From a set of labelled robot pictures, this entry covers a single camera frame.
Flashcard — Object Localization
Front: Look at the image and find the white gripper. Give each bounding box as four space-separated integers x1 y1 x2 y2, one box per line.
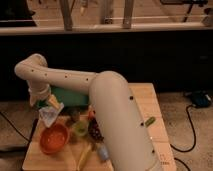
28 85 64 110

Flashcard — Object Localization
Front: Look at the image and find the white towel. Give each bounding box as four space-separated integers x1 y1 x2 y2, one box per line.
39 106 60 128

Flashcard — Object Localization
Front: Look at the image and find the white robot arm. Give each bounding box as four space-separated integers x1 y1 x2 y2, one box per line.
14 54 163 171

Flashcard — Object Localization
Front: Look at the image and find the green paper cup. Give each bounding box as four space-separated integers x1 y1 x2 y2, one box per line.
72 121 88 137

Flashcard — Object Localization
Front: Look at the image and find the blue cup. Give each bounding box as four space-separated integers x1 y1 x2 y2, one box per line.
97 144 109 161

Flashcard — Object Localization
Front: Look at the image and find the teal green box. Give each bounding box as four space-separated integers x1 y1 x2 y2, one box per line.
51 86 88 107

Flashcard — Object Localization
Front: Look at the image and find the dark olive toy object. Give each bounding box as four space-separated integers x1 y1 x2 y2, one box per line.
69 109 80 122

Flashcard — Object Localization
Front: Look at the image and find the orange bowl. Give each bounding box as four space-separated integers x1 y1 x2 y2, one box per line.
39 123 70 155

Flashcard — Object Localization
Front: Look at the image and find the orange red toy vegetable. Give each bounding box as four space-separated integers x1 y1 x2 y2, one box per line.
87 106 95 120

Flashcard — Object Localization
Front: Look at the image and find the dark grape bunch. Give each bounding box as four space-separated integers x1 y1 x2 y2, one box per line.
88 118 104 141

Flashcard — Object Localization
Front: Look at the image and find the yellow banana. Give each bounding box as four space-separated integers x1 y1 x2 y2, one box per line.
76 143 93 171

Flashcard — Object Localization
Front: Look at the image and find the green pickle toy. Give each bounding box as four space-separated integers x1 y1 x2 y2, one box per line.
145 116 156 127

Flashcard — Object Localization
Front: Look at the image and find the black power adapter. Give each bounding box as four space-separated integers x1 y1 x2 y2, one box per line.
190 92 212 108

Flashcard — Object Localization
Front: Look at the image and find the black floor cable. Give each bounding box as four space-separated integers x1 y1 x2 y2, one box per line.
169 104 198 171

